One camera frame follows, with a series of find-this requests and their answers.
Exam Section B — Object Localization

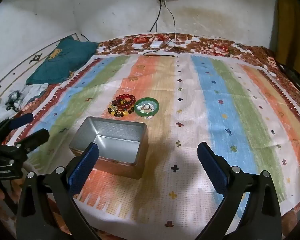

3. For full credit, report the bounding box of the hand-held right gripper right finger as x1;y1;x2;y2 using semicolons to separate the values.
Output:
195;142;283;240

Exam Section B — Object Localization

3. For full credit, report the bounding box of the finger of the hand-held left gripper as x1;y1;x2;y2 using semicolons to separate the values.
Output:
0;112;34;142
12;128;50;156

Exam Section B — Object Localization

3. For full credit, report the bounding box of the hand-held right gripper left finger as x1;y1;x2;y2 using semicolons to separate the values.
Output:
16;142;100;240

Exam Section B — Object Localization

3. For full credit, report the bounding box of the silver metal tin box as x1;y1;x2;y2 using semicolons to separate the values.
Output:
69;116;148;180

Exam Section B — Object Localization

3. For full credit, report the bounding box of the yellow and black bead bracelet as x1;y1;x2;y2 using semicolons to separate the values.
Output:
108;106;135;118

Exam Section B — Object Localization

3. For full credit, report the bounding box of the multicolour bead bracelet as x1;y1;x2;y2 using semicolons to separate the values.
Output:
114;93;137;105
111;99;135;110

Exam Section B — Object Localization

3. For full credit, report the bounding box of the green jade bangle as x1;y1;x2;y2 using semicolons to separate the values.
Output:
134;97;161;119

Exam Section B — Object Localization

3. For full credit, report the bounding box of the light blue bead bracelet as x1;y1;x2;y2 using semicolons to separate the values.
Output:
137;102;157;113

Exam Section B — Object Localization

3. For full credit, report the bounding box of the pile of clothes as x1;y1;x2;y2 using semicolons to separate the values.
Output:
4;83;50;112

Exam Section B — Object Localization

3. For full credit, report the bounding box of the striped patterned cloth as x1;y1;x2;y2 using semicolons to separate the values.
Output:
14;54;300;230

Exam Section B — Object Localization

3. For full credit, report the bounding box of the white bed headboard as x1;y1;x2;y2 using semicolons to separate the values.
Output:
0;32;78;99

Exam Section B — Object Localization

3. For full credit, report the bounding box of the teal pillow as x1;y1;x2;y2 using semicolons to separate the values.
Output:
26;36;99;86

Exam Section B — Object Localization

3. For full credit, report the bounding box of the floral blanket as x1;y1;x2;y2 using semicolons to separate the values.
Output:
0;32;300;240

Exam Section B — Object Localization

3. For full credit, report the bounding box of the mustard yellow garment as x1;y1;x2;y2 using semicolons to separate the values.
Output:
274;0;300;67

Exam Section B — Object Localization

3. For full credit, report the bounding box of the thin black cable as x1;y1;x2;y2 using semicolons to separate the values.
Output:
107;36;155;55

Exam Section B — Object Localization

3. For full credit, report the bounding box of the black cable with plug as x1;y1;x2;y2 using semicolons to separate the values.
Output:
143;51;176;57

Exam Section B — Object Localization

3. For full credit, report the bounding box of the white charging cable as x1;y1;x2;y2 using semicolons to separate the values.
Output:
165;1;177;35

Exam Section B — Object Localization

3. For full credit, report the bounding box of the black power cable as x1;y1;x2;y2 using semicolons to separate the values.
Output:
149;0;164;33

